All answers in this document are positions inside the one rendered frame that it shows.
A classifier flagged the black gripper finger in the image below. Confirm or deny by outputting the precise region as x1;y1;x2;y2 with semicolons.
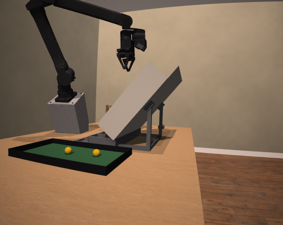
117;53;131;69
122;57;135;72

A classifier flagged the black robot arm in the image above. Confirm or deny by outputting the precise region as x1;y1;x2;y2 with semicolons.
26;0;147;103

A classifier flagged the grey slanted panel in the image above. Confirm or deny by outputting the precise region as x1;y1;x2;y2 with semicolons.
74;62;182;146

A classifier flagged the green tray with black rim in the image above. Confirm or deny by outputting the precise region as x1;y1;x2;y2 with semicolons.
8;138;132;176

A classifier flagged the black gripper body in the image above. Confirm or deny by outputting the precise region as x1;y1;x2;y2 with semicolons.
117;39;135;58

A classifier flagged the orange-yellow ball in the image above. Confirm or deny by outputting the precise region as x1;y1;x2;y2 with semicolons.
93;149;100;156
65;147;72;154

